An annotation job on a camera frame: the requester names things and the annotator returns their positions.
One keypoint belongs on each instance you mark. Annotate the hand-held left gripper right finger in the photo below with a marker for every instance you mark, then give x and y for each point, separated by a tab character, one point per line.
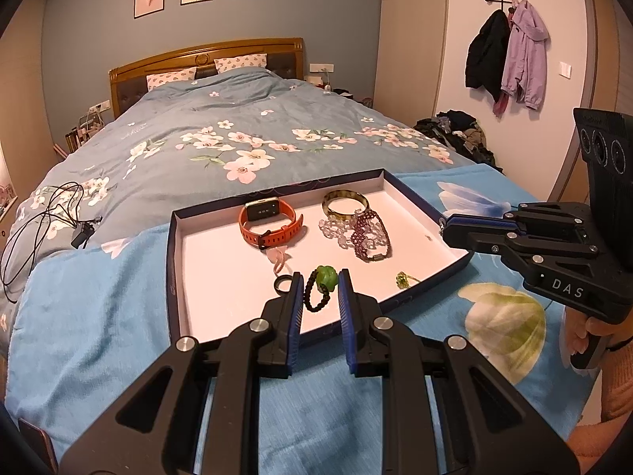
346	321

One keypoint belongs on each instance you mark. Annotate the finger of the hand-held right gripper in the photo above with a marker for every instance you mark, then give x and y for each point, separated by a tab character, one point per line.
474	240
479	220

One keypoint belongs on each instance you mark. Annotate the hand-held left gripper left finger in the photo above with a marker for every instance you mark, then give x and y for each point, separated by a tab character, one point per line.
296	316

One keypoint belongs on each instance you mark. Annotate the small green gold earring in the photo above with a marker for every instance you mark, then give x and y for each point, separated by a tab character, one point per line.
401	281

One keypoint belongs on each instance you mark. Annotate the dark blue box tray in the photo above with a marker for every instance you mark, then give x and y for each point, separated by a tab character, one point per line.
222	277

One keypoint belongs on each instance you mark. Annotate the person's right forearm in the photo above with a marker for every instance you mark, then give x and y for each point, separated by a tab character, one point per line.
618	405

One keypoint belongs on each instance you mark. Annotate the person's right hand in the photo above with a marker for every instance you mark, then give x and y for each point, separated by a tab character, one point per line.
613	330

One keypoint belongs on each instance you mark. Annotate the pile of dark clothes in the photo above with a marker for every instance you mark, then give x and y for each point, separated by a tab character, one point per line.
460	133

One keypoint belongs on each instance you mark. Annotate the tortoiseshell bangle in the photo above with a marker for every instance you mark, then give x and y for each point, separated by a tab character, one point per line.
330	212

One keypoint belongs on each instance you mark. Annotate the orange smartwatch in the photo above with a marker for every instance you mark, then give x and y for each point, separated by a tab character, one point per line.
262	208

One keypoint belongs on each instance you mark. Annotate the black jacket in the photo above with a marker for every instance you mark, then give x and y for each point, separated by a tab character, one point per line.
487	54

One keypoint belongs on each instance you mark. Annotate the purple jacket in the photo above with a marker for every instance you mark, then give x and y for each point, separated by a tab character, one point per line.
526	54

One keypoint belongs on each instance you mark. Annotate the nightstand clutter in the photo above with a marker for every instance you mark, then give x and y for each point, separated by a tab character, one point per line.
341	90

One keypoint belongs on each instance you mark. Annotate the beige wardrobe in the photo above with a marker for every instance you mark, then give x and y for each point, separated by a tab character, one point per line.
410	34

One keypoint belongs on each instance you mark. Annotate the light blue tulip blanket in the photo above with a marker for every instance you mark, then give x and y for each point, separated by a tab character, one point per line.
99	307

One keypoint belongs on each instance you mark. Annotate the wooden door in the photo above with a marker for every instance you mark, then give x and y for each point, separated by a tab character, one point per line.
608	59

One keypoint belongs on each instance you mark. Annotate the black charger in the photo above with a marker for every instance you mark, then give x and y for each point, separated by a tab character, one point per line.
81	237

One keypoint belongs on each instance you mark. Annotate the floral blue duvet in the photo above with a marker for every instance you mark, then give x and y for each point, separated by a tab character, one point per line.
198	109

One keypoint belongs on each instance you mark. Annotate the patterned white pillow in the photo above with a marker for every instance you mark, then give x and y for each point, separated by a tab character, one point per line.
170	78
241	62

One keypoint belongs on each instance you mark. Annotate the wooden headboard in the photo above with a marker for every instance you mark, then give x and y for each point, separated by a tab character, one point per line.
207	49

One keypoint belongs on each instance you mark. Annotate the row of cosmetic bottles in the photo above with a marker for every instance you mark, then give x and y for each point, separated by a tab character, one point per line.
81	133

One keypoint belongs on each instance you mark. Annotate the dark smartphone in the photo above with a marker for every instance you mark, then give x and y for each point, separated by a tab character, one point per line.
37	448

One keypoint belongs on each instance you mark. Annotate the white light switch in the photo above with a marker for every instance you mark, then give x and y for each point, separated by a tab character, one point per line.
565	69

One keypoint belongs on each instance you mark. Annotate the white wall socket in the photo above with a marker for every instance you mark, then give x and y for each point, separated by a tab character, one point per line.
99	106
321	68

